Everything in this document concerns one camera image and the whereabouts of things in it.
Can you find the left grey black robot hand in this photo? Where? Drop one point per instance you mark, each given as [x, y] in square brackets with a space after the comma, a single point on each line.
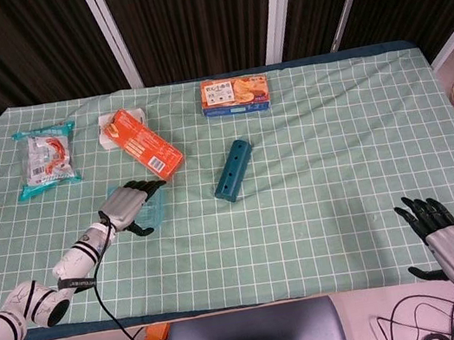
[124, 208]

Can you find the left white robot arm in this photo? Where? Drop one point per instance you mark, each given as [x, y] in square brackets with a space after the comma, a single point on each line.
[72, 263]

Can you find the orange carton box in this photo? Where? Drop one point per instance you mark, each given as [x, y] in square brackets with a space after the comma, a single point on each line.
[143, 145]

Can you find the small white box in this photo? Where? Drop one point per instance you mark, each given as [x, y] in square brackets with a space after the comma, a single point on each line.
[103, 120]

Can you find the blue orange cookie box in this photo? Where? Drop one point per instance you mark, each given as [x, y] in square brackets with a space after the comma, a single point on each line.
[235, 93]

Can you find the teal clear snack bag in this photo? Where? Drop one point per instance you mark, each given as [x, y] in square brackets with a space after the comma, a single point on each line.
[47, 160]

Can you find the dark teal rounded holder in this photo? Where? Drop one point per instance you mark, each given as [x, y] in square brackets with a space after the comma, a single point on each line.
[232, 173]

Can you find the green checked tablecloth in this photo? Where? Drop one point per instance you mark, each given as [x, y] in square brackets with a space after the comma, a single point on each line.
[304, 209]

